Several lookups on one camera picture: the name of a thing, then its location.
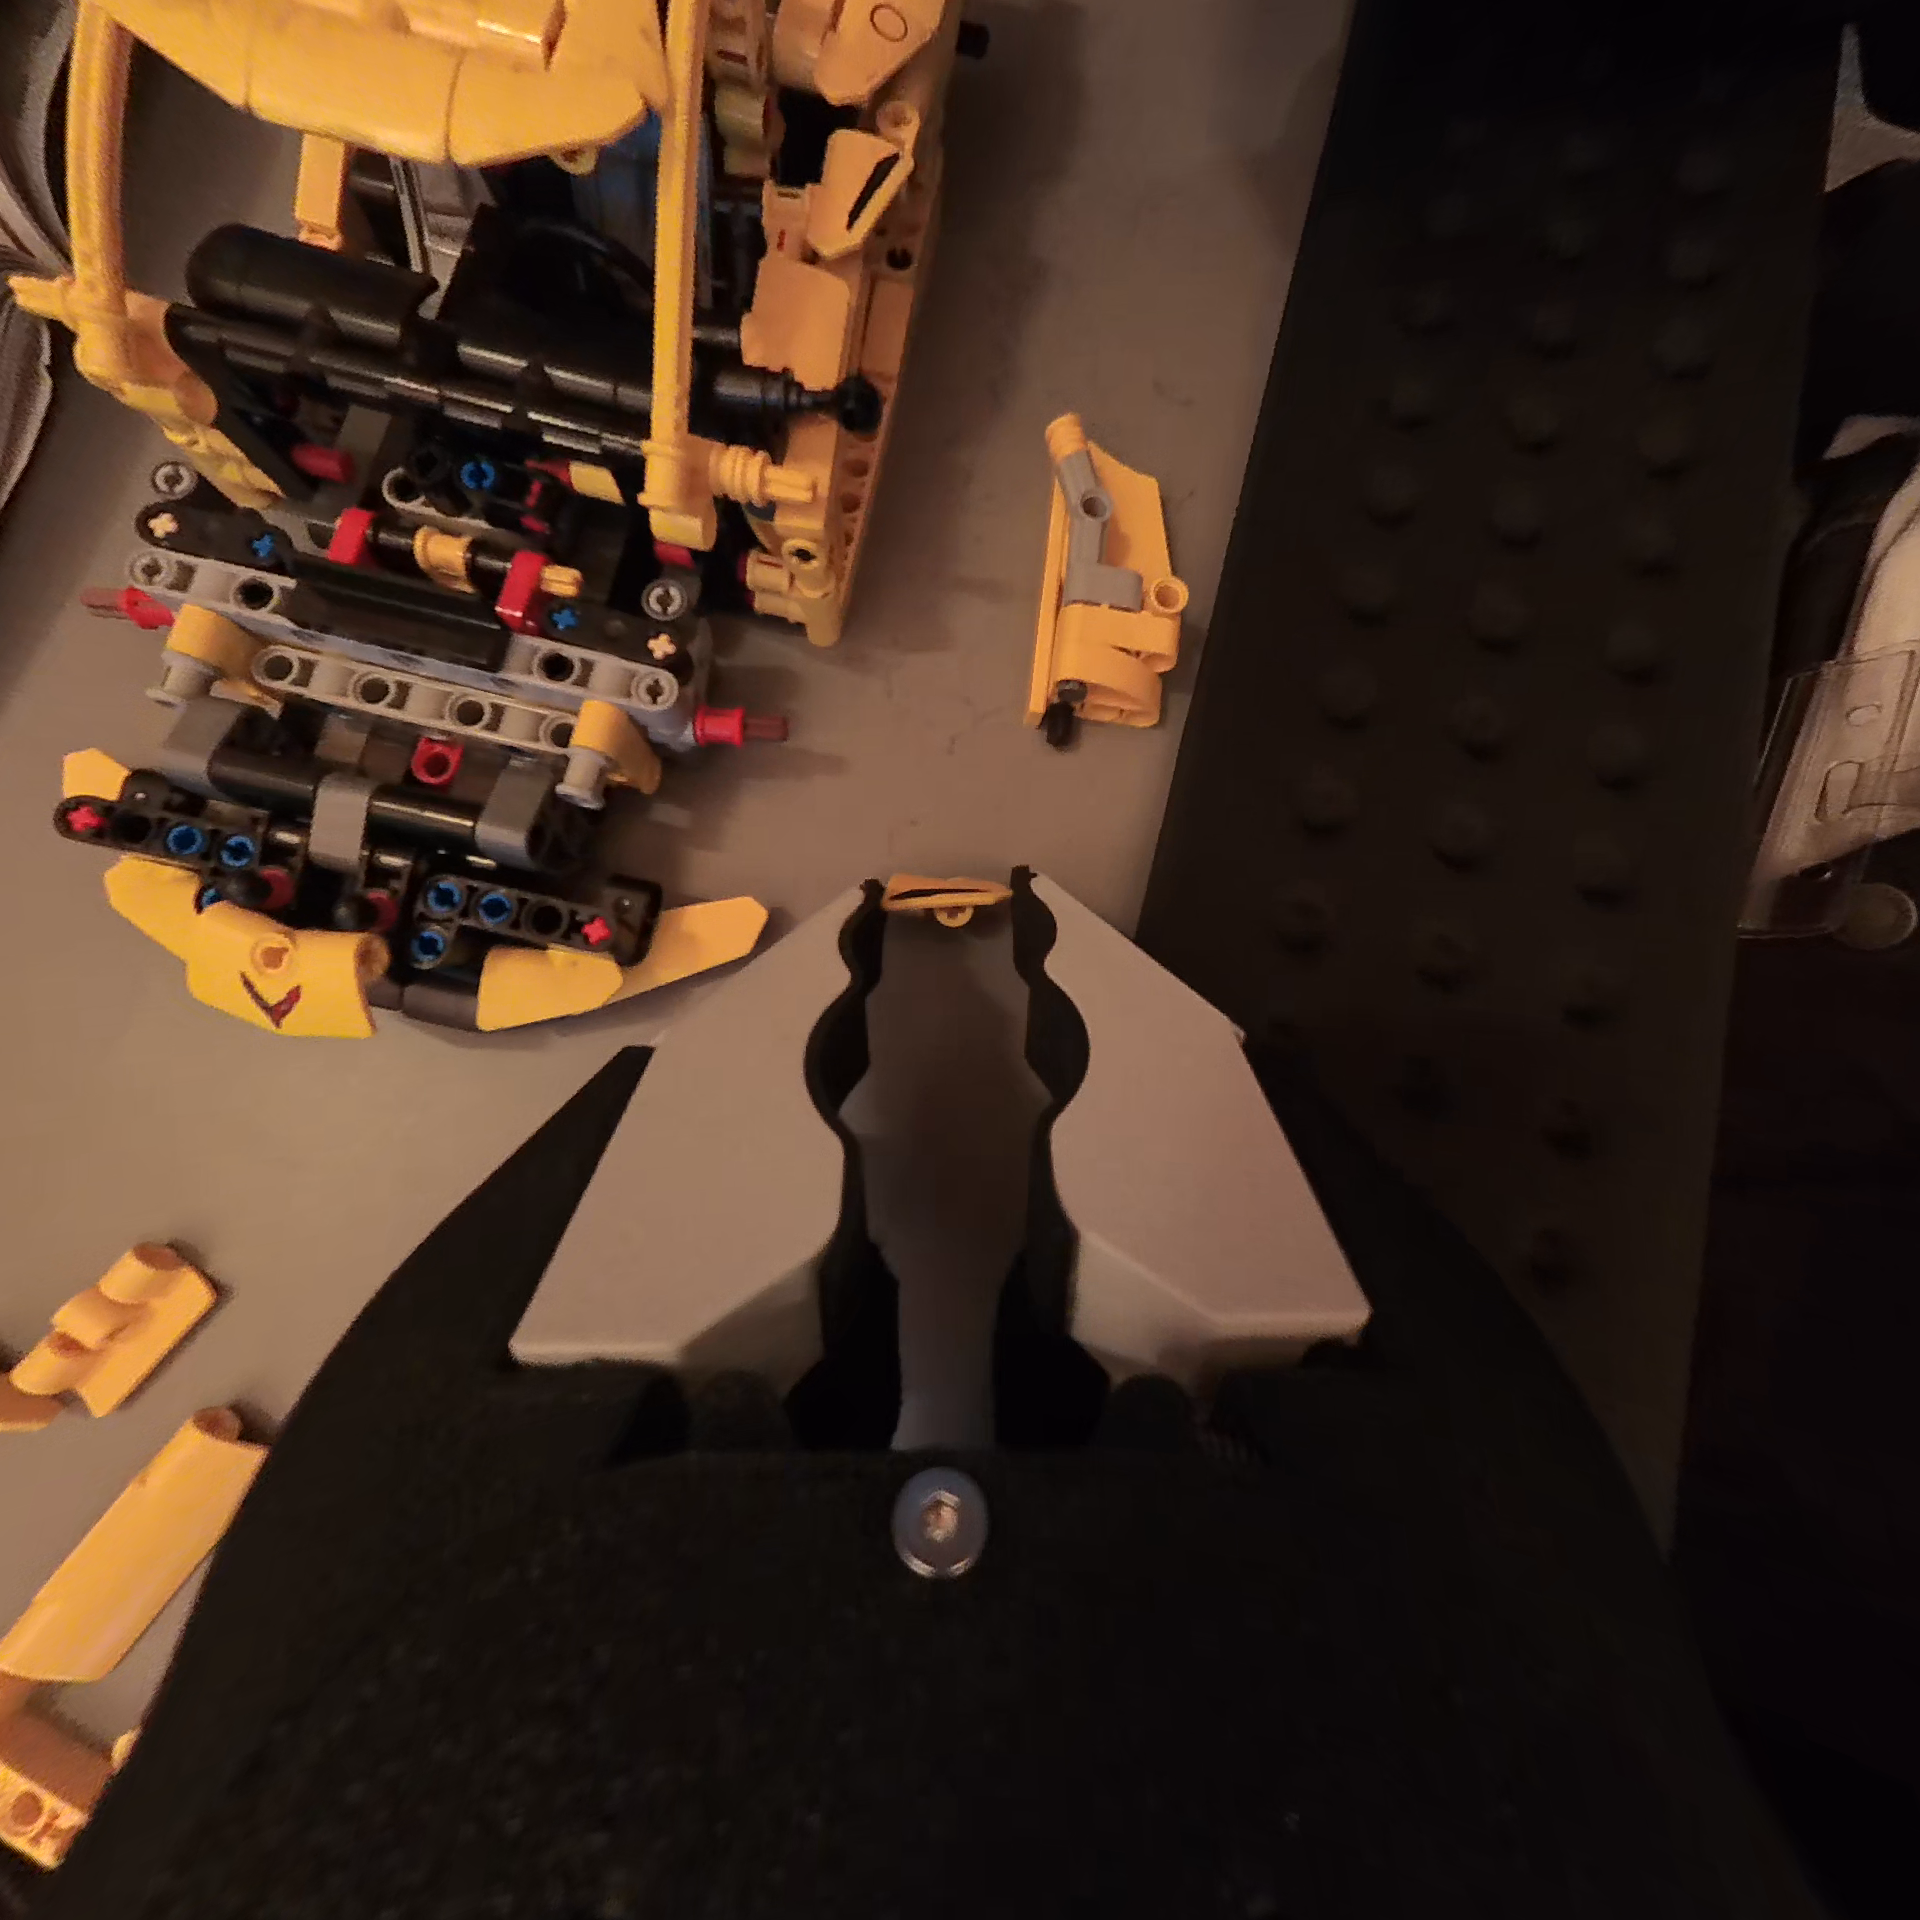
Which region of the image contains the yellow brick piece with holes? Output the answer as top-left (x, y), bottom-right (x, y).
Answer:
top-left (0, 1709), bottom-right (140, 1870)

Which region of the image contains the yellow brick car model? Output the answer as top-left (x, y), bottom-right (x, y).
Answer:
top-left (4, 0), bottom-right (992, 1040)

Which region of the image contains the yellow brick door assembly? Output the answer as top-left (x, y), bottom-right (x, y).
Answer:
top-left (1022, 413), bottom-right (1190, 749)

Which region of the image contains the yellow brick connector panel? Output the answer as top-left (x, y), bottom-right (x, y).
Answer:
top-left (0, 1239), bottom-right (219, 1430)

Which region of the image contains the black studded mat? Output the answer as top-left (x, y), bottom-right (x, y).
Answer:
top-left (1137, 0), bottom-right (1850, 1554)

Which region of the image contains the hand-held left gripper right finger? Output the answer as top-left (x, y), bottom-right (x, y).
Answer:
top-left (1009, 864), bottom-right (1372, 1390)

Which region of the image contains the yellow curved brick panel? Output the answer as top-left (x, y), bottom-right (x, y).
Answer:
top-left (0, 1406), bottom-right (273, 1686)

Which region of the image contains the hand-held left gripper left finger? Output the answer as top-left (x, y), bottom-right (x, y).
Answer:
top-left (507, 879), bottom-right (903, 1406)

